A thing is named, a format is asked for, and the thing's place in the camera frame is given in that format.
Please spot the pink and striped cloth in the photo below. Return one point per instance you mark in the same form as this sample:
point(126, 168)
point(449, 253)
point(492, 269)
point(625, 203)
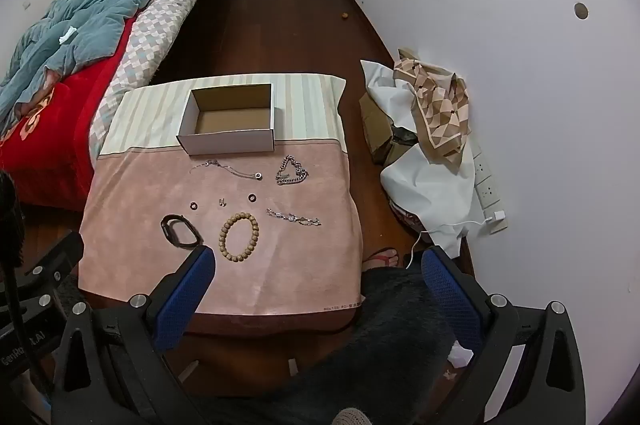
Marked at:
point(280, 275)

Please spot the beige checkered scarf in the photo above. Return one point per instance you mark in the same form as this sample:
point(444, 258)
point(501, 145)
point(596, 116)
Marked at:
point(440, 110)

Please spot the white power strip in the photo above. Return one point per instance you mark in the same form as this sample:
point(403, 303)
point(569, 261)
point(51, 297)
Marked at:
point(487, 190)

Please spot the bed with red blanket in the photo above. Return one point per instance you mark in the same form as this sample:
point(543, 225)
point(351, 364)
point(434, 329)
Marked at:
point(65, 115)

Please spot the white charger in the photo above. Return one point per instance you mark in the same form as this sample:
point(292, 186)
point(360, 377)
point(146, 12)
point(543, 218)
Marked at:
point(497, 217)

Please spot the white cloth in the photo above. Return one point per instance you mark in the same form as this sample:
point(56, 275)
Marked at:
point(430, 195)

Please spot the checkered mattress pad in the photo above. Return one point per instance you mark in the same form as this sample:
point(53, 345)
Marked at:
point(150, 30)

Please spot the white cardboard box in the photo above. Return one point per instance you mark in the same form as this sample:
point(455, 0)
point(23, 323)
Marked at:
point(225, 142)

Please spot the black wristband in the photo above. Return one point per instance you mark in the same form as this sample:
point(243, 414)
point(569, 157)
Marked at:
point(192, 238)

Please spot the blue quilt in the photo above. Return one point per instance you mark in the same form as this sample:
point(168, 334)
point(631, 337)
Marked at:
point(90, 20)

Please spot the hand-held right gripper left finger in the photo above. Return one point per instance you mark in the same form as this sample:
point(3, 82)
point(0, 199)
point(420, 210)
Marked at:
point(187, 290)

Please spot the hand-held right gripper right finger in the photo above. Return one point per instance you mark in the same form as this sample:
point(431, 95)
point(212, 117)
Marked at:
point(450, 295)

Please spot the person's foot in red flip-flop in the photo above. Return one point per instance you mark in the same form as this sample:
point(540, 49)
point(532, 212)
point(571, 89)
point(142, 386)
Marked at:
point(382, 259)

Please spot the white paper tag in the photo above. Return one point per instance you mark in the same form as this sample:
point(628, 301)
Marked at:
point(67, 36)

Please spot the brown cardboard box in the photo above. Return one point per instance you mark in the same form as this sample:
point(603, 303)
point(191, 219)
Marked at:
point(377, 125)

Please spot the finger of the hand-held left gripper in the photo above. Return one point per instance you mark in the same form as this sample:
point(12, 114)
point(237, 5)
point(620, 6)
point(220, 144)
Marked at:
point(62, 252)

